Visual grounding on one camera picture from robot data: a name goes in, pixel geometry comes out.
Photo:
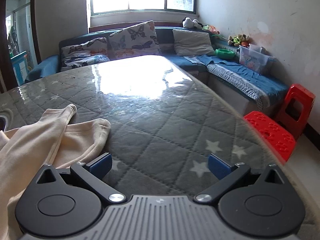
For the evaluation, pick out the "large butterfly print pillow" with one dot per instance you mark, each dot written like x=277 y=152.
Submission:
x=136 y=38

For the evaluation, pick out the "cream garment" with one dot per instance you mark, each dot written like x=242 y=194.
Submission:
x=30 y=142

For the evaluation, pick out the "light blue cabinet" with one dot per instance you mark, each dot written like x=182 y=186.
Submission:
x=18 y=65

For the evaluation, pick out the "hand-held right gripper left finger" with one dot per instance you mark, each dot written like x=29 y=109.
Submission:
x=101 y=166

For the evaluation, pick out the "red perforated plastic stool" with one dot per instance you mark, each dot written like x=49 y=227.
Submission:
x=271 y=135

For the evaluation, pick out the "grey pillow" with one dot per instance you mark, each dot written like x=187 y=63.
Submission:
x=192 y=42

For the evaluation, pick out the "blue patterned sofa cover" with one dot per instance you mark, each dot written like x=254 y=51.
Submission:
x=240 y=72

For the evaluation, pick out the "green orange toy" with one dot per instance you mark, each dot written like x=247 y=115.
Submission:
x=212 y=29

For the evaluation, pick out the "built-in induction hob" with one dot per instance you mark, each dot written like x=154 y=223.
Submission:
x=3 y=120

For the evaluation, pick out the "tall red plastic stool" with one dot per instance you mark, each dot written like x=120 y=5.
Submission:
x=297 y=107

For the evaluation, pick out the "blue corner sofa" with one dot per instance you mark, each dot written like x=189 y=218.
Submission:
x=164 y=33

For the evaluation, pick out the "panda plush toy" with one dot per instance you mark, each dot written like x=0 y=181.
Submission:
x=191 y=22

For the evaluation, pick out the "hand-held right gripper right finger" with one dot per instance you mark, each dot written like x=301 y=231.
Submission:
x=217 y=167

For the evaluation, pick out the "clear plastic storage box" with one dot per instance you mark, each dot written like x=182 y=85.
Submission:
x=251 y=58

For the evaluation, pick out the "green plastic bowl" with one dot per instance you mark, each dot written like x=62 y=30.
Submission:
x=225 y=53

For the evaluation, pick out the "brown plush toys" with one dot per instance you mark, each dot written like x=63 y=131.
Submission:
x=238 y=40

